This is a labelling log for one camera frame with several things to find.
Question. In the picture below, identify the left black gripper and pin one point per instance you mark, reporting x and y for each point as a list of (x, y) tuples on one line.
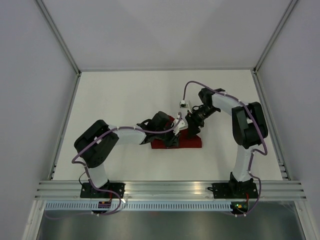
[(173, 140)]

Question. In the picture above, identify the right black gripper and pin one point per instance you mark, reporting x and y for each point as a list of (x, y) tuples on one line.
[(193, 123)]

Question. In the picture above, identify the dark red cloth napkin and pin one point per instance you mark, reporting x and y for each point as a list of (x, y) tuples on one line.
[(183, 141)]

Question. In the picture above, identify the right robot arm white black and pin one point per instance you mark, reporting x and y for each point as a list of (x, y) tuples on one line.
[(249, 129)]

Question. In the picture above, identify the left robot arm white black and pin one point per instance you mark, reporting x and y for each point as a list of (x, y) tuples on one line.
[(97, 142)]

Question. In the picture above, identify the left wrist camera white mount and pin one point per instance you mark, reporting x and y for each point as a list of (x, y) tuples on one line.
[(179, 123)]

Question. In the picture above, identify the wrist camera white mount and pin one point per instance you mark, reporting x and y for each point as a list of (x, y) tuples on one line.
[(185, 106), (179, 123)]

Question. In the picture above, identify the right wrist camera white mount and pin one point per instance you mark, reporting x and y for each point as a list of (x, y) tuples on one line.
[(185, 106)]

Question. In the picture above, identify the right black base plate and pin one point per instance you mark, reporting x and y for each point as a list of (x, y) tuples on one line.
[(226, 191)]

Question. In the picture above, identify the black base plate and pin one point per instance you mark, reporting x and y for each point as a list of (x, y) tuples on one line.
[(226, 191), (108, 191)]

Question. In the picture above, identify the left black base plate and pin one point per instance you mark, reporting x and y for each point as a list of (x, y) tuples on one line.
[(108, 191)]

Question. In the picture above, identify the aluminium mounting rail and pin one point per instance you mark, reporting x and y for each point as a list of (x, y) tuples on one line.
[(271, 190)]

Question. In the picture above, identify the white slotted cable duct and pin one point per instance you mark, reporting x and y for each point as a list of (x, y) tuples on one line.
[(58, 205)]

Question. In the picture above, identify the right aluminium frame post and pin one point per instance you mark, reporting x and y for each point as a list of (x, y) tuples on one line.
[(275, 34)]

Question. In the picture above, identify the aluminium frame post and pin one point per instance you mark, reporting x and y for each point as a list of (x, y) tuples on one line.
[(57, 35), (275, 34)]

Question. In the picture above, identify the left aluminium frame post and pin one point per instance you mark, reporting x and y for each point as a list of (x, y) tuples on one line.
[(57, 35)]

